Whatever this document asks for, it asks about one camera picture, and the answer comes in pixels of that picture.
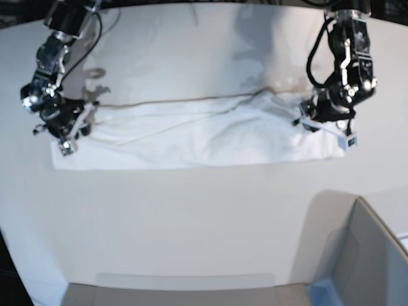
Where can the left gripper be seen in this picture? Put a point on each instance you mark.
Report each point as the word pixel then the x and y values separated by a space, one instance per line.
pixel 319 114

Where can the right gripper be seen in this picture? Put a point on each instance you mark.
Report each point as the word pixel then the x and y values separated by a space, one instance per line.
pixel 66 120

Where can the white printed t-shirt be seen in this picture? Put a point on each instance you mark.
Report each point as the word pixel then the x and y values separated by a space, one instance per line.
pixel 228 131

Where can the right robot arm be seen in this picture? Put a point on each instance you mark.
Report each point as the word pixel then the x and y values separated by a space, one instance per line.
pixel 66 20

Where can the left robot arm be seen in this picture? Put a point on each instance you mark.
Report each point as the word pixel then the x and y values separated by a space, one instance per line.
pixel 352 80

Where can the grey bin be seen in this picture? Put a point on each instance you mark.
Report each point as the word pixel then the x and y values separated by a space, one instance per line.
pixel 347 254

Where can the grey front tray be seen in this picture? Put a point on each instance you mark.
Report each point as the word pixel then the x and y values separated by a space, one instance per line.
pixel 126 289

